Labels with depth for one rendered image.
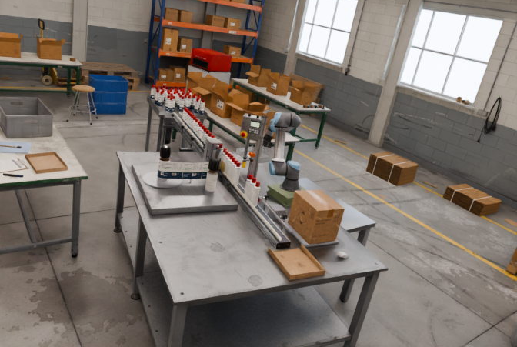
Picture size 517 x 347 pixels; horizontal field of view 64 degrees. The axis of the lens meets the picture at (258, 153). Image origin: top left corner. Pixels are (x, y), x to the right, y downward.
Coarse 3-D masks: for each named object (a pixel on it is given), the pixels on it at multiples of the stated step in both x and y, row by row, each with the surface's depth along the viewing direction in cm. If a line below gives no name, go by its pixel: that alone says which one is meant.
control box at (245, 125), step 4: (244, 116) 340; (252, 116) 343; (256, 116) 345; (244, 120) 340; (248, 120) 340; (256, 120) 339; (260, 120) 339; (244, 124) 341; (248, 124) 341; (260, 124) 339; (244, 128) 343; (248, 128) 342; (256, 128) 341; (260, 128) 340; (240, 132) 345; (248, 132) 343; (240, 136) 345; (248, 136) 344; (252, 136) 343; (256, 136) 343; (252, 140) 345; (256, 140) 344
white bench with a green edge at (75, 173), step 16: (0, 128) 396; (32, 144) 376; (48, 144) 383; (64, 144) 389; (64, 160) 357; (0, 176) 311; (32, 176) 320; (48, 176) 325; (64, 176) 330; (80, 176) 335; (16, 192) 409; (80, 192) 344; (32, 240) 344; (48, 240) 348; (64, 240) 353
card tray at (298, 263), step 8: (304, 248) 283; (272, 256) 270; (280, 256) 274; (288, 256) 275; (296, 256) 277; (304, 256) 279; (312, 256) 275; (280, 264) 261; (288, 264) 267; (296, 264) 269; (304, 264) 270; (312, 264) 272; (320, 264) 267; (288, 272) 253; (296, 272) 260; (304, 272) 261; (312, 272) 258; (320, 272) 261
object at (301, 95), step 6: (294, 84) 773; (300, 84) 780; (306, 84) 779; (294, 90) 765; (300, 90) 784; (306, 90) 746; (312, 90) 753; (294, 96) 765; (300, 96) 751; (306, 96) 753; (312, 96) 761; (300, 102) 752; (306, 102) 758
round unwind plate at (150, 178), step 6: (150, 174) 341; (156, 174) 343; (144, 180) 328; (150, 180) 330; (156, 180) 332; (168, 180) 336; (174, 180) 338; (180, 180) 340; (156, 186) 322; (162, 186) 324; (168, 186) 326; (174, 186) 328
